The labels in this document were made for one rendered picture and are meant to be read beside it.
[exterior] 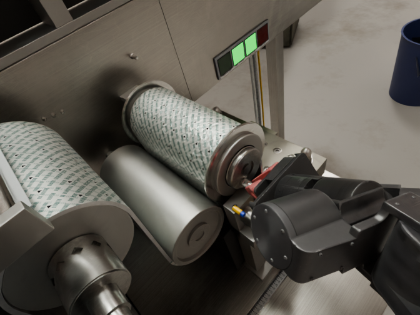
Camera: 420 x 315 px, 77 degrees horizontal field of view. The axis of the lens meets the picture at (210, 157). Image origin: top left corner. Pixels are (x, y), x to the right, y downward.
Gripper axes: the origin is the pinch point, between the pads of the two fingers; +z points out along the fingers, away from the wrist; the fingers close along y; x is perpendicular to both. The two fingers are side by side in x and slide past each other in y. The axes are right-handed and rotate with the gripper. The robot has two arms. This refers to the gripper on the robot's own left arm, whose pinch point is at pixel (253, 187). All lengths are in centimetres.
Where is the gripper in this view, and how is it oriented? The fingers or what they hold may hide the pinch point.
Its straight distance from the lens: 43.3
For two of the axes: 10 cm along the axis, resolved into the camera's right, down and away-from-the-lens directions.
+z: -4.0, -0.1, 9.2
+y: 7.0, -6.5, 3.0
